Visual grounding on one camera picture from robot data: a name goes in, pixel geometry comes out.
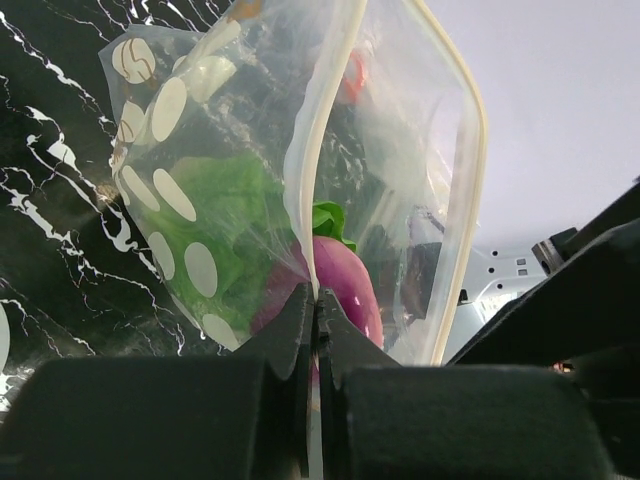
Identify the zip bag with white slices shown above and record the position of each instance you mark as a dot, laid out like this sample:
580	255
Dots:
395	177

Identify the crumpled clear bags pile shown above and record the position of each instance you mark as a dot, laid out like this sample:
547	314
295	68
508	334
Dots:
354	78

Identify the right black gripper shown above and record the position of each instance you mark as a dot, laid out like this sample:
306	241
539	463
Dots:
585	315

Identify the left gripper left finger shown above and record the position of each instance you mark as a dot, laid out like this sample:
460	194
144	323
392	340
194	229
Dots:
240	416

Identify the green lettuce head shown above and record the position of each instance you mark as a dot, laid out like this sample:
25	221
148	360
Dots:
219	233

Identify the purple onion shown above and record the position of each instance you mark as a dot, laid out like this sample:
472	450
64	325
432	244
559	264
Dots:
337	268

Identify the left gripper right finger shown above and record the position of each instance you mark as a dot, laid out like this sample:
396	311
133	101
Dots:
382	420

